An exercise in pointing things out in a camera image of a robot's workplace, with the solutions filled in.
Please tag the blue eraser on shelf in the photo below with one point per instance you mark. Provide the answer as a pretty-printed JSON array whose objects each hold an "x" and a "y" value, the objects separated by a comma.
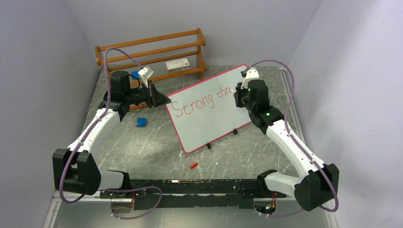
[{"x": 134, "y": 75}]

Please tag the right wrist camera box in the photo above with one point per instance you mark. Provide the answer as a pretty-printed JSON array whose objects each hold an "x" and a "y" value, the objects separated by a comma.
[{"x": 248, "y": 75}]

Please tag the red marker cap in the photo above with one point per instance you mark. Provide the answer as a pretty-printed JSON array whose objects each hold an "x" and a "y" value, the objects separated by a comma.
[{"x": 194, "y": 165}]

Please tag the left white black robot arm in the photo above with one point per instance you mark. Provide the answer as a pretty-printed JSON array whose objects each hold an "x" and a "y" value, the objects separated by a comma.
[{"x": 74, "y": 167}]

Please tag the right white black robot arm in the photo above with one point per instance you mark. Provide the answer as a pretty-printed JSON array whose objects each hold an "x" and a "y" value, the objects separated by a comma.
[{"x": 317, "y": 182}]

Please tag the blue eraser on table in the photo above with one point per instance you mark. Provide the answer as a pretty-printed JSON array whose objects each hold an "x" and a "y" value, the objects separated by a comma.
[{"x": 141, "y": 122}]

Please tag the wooden three-tier shelf rack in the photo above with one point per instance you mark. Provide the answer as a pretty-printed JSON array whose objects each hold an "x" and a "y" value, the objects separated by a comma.
[{"x": 154, "y": 52}]

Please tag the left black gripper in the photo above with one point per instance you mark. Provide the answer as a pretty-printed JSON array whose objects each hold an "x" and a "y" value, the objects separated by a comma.
[{"x": 154, "y": 98}]

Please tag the wire whiteboard stand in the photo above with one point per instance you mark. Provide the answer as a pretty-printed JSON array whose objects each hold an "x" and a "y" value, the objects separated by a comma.
[{"x": 234, "y": 132}]

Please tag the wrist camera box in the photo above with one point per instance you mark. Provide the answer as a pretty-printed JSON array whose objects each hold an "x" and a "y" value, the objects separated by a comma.
[
  {"x": 248, "y": 75},
  {"x": 144, "y": 74}
]

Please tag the white red marker box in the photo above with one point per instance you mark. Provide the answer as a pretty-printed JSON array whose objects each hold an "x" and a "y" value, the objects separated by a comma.
[{"x": 177, "y": 65}]

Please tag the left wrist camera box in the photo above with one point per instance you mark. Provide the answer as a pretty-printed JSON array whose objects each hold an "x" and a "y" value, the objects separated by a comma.
[{"x": 144, "y": 74}]

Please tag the pink-framed whiteboard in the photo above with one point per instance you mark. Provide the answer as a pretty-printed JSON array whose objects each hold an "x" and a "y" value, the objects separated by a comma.
[{"x": 205, "y": 111}]

